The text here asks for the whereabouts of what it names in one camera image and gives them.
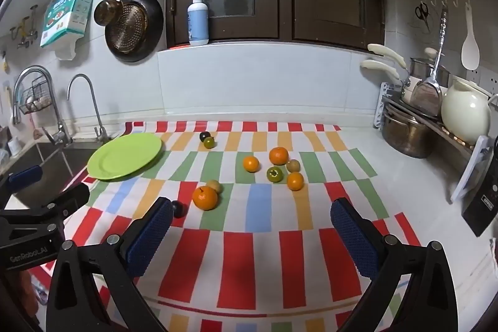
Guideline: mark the pull-down spring faucet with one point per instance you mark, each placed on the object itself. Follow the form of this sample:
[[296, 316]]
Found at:
[[37, 73]]

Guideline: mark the white rice paddle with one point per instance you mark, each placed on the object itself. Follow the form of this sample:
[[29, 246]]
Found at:
[[469, 48]]

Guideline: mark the black frying pan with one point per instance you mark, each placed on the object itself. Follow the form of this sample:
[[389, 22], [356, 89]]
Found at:
[[134, 28]]

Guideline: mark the large steel pot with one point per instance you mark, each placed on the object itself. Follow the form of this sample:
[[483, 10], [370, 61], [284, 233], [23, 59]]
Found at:
[[406, 135]]

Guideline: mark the white ceramic pitcher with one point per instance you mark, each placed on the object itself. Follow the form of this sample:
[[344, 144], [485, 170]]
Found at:
[[465, 114]]

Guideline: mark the tan round fruit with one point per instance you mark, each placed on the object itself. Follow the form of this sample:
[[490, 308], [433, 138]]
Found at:
[[214, 185], [294, 165]]

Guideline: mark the green grape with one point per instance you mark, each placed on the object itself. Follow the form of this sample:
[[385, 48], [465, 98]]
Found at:
[[210, 143]]

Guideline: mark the orange tangerine with stem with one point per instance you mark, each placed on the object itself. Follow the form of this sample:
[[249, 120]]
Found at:
[[205, 198]]

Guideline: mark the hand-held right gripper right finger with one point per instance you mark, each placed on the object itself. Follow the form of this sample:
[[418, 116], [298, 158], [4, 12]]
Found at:
[[354, 242]]

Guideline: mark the small copper pot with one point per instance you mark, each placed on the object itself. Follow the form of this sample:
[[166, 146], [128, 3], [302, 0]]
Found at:
[[106, 11]]

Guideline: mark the steel pot with lid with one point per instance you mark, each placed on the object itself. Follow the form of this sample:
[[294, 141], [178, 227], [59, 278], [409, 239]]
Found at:
[[422, 68]]

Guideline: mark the steel skimmer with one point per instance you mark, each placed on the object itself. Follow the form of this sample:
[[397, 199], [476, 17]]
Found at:
[[428, 94]]

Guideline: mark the large orange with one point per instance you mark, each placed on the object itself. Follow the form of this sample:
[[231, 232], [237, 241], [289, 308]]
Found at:
[[279, 156]]

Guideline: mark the teal cardboard box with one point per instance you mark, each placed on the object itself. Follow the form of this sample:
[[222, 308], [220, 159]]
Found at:
[[66, 11]]

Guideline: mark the black induction cooker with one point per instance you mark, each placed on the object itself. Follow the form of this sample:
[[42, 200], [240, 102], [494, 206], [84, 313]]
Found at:
[[484, 196]]

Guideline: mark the black scissors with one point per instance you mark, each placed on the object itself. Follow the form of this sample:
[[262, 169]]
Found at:
[[422, 14]]

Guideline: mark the metal dish rack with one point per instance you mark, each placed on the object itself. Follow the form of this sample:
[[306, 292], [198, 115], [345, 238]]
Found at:
[[447, 133]]

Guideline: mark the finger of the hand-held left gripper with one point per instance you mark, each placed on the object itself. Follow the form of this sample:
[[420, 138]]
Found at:
[[74, 198], [25, 176]]

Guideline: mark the green plate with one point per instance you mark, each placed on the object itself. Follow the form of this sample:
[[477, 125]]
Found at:
[[124, 157]]

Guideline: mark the small orange tangerine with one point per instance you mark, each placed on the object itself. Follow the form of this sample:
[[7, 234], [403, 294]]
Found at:
[[251, 163], [295, 181]]

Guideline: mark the striped colourful cloth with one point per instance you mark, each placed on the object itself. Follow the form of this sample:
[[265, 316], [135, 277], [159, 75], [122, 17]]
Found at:
[[241, 250]]

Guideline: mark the dark purple plum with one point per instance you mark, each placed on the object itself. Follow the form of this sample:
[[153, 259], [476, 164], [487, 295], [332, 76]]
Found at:
[[178, 208], [204, 136]]

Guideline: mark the white plastic bag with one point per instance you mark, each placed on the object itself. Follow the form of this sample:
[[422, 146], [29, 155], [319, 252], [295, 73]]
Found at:
[[68, 48]]

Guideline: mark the steel sink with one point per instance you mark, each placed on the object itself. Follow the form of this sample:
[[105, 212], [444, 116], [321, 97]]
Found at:
[[50, 161]]

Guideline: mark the green fruit with dark mark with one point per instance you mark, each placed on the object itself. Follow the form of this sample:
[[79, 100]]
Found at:
[[274, 174]]

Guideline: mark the gooseneck steel faucet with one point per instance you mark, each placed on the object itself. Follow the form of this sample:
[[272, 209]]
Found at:
[[83, 81]]

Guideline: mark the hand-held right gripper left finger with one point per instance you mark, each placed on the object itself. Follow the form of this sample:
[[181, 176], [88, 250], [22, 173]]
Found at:
[[149, 238]]

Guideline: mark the white plastic rack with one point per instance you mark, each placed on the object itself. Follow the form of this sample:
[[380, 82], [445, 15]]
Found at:
[[382, 104]]

